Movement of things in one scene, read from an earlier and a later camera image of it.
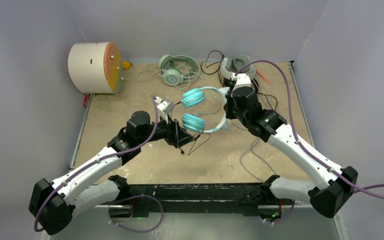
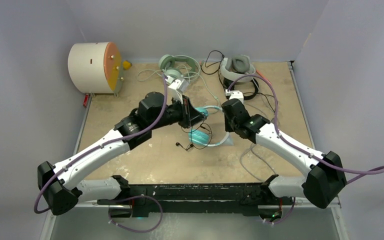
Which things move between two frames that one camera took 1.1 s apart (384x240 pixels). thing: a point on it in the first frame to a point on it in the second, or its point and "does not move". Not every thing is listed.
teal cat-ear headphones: (209, 123) to (202, 138)
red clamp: (86, 99) does not move
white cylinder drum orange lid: (96, 68) does not move
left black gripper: (175, 135) to (189, 115)
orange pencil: (263, 77) does not move
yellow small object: (126, 65) does not move
